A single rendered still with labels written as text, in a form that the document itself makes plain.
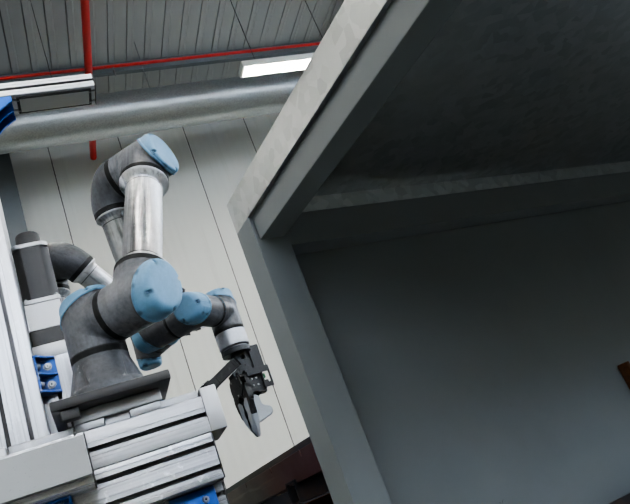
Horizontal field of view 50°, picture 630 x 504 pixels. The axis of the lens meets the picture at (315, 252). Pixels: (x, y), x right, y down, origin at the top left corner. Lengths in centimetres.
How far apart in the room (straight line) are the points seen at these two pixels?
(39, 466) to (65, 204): 890
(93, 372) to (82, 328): 10
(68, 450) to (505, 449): 73
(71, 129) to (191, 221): 224
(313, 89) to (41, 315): 123
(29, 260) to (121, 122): 716
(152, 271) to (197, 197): 882
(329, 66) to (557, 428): 55
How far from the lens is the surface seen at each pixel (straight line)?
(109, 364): 141
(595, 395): 99
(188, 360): 914
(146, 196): 157
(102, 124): 887
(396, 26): 54
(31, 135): 881
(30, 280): 177
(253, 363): 163
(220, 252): 979
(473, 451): 83
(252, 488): 182
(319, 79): 62
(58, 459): 124
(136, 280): 136
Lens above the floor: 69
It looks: 20 degrees up
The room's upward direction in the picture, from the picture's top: 22 degrees counter-clockwise
